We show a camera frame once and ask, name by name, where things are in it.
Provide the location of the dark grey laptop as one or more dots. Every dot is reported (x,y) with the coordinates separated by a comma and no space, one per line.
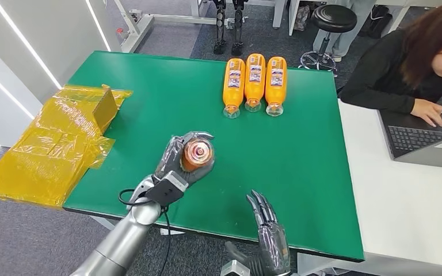
(419,139)

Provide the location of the black round stool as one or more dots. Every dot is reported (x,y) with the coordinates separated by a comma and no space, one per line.
(333,18)

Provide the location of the black bag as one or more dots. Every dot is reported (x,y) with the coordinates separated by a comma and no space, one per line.
(379,21)

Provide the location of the standing person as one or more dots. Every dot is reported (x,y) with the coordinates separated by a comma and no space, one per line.
(352,30)

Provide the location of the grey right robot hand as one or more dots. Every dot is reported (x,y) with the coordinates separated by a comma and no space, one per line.
(272,243)

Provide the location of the black robot leg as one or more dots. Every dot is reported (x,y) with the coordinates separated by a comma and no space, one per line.
(238,26)
(220,26)

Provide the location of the white metal frame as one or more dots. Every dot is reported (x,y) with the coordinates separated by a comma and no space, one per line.
(143,28)

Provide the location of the green table mat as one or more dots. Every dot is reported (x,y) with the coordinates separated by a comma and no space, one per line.
(148,106)

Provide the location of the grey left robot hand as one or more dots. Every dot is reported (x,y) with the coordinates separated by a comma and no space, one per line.
(169,156)

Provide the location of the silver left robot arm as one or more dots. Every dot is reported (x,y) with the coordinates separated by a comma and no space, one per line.
(125,240)

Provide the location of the small red and grey object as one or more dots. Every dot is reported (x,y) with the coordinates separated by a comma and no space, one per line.
(121,35)

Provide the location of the yellow film wrapped box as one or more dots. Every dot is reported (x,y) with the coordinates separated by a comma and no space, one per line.
(53,152)

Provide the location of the patterned bag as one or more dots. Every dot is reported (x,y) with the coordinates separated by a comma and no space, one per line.
(301,18)

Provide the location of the person's hand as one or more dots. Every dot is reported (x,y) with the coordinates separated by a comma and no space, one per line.
(428,111)

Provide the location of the orange juice bottle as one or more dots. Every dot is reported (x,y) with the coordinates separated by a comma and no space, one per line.
(255,78)
(276,82)
(197,154)
(234,84)

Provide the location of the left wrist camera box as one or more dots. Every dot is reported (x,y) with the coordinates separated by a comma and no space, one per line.
(165,190)

